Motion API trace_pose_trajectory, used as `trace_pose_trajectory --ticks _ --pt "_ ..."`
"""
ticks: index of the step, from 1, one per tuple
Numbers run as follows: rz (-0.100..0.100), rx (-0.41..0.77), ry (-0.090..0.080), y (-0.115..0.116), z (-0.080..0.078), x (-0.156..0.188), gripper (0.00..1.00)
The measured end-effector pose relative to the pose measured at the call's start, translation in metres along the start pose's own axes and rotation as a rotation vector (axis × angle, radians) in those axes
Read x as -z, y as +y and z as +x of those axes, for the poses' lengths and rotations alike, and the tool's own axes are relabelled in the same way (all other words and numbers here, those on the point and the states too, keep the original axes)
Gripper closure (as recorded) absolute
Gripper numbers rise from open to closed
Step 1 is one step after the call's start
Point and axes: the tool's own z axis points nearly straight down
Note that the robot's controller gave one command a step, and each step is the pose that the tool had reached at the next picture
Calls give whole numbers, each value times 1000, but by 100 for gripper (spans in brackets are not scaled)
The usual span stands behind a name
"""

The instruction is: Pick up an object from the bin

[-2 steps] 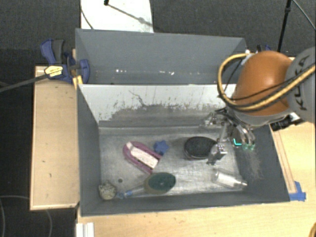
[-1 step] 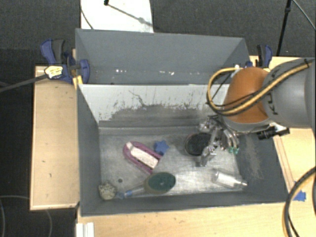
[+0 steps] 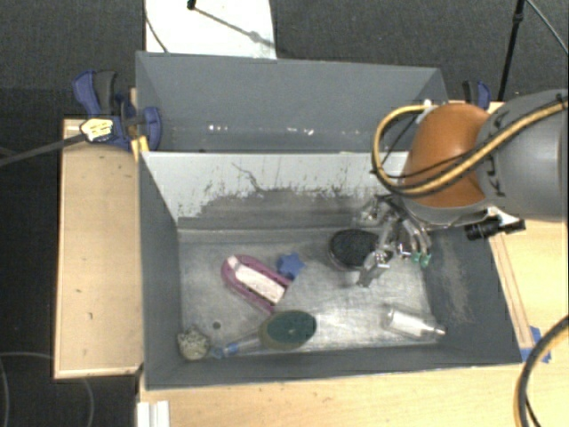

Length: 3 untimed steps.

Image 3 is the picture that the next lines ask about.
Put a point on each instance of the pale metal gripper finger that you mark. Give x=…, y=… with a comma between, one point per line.
x=365, y=270
x=378, y=268

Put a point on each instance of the black round disc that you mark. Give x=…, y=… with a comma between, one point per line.
x=353, y=247

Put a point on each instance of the blue star-shaped piece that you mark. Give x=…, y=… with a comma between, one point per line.
x=290, y=265

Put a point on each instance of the white and pink block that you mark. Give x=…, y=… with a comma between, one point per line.
x=258, y=280

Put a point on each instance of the grey metal bin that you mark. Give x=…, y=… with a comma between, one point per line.
x=284, y=105

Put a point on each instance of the beige stone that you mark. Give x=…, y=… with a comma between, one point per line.
x=193, y=343

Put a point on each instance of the pale wood board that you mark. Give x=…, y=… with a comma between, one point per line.
x=100, y=256

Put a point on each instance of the black cylinder on white bracket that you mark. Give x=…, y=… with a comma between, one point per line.
x=486, y=228

